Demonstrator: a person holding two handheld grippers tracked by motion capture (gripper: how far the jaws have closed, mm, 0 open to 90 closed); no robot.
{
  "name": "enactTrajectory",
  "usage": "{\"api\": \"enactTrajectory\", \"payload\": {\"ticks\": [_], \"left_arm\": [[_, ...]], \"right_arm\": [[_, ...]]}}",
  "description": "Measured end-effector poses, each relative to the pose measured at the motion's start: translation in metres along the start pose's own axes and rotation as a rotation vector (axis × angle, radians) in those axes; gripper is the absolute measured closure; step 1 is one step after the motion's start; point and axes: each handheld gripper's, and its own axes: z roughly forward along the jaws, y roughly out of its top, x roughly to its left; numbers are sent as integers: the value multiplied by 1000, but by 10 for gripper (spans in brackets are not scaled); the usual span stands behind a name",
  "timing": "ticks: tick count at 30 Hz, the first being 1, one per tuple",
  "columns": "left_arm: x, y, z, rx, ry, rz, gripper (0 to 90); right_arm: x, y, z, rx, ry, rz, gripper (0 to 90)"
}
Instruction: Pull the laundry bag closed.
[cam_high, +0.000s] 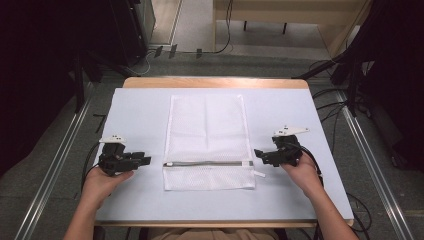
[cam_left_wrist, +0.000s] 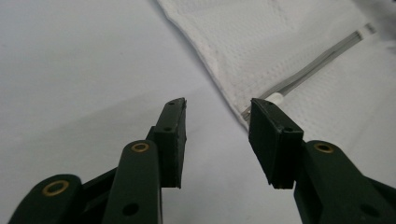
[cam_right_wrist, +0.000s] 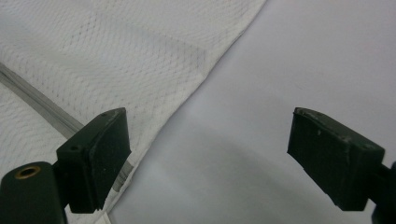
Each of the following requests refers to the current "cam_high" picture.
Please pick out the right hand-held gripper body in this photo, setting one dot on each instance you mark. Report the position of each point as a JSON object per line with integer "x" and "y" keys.
{"x": 287, "y": 148}

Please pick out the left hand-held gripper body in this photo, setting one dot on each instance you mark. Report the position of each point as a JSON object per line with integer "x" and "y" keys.
{"x": 113, "y": 156}

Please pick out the white mesh laundry bag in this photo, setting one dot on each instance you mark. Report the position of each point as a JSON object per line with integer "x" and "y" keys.
{"x": 206, "y": 133}

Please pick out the person's right hand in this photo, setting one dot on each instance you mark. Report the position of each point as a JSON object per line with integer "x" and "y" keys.
{"x": 301, "y": 173}

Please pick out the person's left hand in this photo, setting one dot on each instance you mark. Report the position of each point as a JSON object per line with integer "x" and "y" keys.
{"x": 100, "y": 183}

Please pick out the black floor tape mark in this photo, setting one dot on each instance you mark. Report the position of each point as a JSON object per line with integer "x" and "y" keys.
{"x": 101, "y": 122}

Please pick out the white table mat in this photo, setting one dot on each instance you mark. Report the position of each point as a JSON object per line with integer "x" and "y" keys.
{"x": 140, "y": 116}

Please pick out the wooden table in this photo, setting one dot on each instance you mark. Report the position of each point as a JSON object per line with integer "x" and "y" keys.
{"x": 213, "y": 82}

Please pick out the person's beige clothing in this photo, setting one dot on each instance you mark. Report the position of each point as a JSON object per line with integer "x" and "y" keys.
{"x": 213, "y": 235}

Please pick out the black metal stand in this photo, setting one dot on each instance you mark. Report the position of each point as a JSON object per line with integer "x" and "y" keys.
{"x": 350, "y": 76}

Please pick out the black tape strip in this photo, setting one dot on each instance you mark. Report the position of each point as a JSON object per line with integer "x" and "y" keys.
{"x": 158, "y": 51}
{"x": 199, "y": 53}
{"x": 172, "y": 51}

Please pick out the black curtain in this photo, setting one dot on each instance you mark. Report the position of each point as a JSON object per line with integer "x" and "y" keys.
{"x": 396, "y": 83}
{"x": 30, "y": 83}

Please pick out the dark cabinet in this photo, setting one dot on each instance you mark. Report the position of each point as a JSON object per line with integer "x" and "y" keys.
{"x": 131, "y": 30}

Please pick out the light wooden bench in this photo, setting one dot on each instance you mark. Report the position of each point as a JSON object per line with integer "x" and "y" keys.
{"x": 286, "y": 13}

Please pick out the metal floor rail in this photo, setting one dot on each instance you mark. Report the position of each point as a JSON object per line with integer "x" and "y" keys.
{"x": 376, "y": 173}
{"x": 50, "y": 173}

